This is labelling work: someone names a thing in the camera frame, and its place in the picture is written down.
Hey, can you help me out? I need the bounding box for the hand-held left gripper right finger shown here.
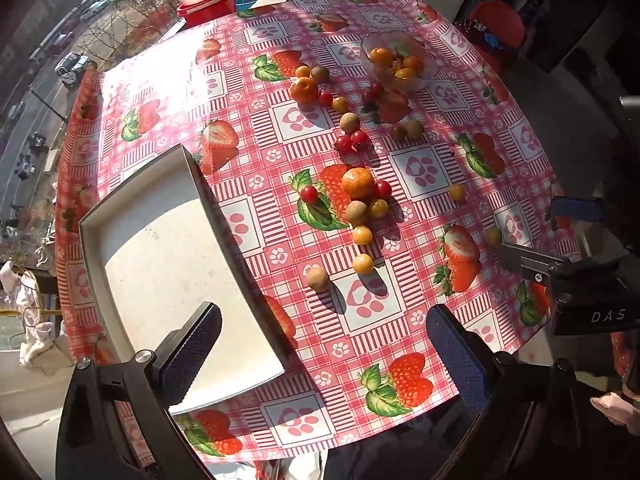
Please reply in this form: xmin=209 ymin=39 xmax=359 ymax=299
xmin=426 ymin=303 xmax=601 ymax=480

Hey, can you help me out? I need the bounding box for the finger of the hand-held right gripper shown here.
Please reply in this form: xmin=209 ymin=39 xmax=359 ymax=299
xmin=497 ymin=241 xmax=581 ymax=282
xmin=550 ymin=195 xmax=631 ymax=263

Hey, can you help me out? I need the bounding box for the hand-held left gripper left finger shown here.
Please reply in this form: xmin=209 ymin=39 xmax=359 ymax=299
xmin=56 ymin=301 xmax=223 ymax=480

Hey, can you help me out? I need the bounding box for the white tray with grey rim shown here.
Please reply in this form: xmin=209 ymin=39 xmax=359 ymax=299
xmin=78 ymin=143 xmax=286 ymax=416

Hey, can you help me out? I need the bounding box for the person's right hand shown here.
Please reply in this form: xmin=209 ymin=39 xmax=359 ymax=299
xmin=590 ymin=391 xmax=640 ymax=432

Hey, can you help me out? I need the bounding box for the white hanging cloth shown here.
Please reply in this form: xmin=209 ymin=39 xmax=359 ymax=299
xmin=0 ymin=260 xmax=76 ymax=376

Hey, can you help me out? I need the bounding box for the small tangerine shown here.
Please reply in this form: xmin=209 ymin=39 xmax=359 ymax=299
xmin=342 ymin=167 xmax=375 ymax=199
xmin=290 ymin=76 xmax=319 ymax=105

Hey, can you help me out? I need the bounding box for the black screen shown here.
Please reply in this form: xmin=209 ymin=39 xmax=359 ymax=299
xmin=520 ymin=0 xmax=618 ymax=73

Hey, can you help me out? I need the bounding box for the red chair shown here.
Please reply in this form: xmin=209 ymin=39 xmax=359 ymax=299
xmin=467 ymin=0 xmax=526 ymax=61

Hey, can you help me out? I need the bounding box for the clear glass bowl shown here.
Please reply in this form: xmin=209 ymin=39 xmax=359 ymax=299
xmin=361 ymin=32 xmax=440 ymax=93

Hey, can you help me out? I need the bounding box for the strawberry print checkered tablecloth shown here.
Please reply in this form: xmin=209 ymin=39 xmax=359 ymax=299
xmin=54 ymin=0 xmax=586 ymax=461

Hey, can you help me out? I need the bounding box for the white car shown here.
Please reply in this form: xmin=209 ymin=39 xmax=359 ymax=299
xmin=55 ymin=52 xmax=98 ymax=86

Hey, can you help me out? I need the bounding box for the red plastic basin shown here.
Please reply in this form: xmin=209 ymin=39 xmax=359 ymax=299
xmin=176 ymin=0 xmax=238 ymax=28

